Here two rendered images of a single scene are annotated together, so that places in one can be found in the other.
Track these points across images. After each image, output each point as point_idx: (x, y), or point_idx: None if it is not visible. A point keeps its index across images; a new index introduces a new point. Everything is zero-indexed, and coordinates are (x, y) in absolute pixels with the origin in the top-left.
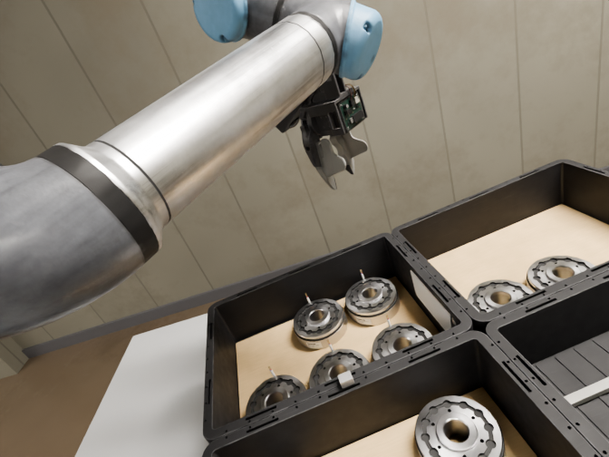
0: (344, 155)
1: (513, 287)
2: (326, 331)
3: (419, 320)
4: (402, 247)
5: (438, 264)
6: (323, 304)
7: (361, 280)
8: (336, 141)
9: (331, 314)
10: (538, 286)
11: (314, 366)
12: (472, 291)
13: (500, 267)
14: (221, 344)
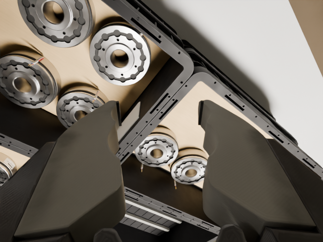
0: (203, 145)
1: (170, 155)
2: (47, 41)
3: (126, 100)
4: (166, 102)
5: (201, 87)
6: (77, 1)
7: (136, 33)
8: (203, 190)
9: (69, 29)
10: (176, 164)
11: (8, 58)
12: (158, 136)
13: (204, 131)
14: None
